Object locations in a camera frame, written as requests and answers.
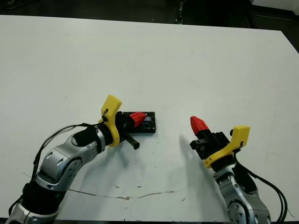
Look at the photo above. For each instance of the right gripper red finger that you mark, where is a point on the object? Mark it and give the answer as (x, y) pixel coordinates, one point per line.
(196, 127)
(205, 127)

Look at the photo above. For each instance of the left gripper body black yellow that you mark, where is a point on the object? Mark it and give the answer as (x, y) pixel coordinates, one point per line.
(111, 109)

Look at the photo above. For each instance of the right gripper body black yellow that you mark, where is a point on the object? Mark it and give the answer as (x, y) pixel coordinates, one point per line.
(217, 151)

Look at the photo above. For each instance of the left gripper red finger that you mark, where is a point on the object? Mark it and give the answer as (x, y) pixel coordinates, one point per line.
(139, 123)
(140, 116)

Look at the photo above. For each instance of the black glossy box lid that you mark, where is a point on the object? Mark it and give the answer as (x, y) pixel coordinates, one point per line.
(149, 128)

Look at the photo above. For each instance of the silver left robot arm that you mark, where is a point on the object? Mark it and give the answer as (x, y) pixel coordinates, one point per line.
(58, 158)

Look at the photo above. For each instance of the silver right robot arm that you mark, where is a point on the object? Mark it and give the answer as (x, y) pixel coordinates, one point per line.
(245, 207)

